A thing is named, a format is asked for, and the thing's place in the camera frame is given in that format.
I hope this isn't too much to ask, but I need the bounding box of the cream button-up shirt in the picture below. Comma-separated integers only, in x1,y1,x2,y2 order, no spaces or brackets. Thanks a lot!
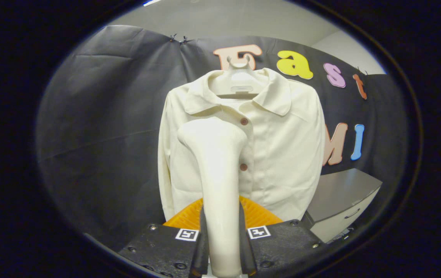
158,68,326,222

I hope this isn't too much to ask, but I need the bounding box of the black backdrop cloth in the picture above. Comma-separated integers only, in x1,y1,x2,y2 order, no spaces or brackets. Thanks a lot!
35,25,410,251

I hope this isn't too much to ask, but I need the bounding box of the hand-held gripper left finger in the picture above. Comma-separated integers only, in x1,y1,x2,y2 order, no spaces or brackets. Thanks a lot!
118,198,209,278

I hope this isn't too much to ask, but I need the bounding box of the white plastic clothes hanger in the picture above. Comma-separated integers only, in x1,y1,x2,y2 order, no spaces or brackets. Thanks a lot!
208,55,269,98

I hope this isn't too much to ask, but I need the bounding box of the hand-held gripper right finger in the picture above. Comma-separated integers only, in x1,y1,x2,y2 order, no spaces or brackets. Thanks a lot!
238,196,325,278

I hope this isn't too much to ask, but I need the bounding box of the grey and white cabinet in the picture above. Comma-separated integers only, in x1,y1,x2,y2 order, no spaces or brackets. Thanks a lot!
302,168,382,244

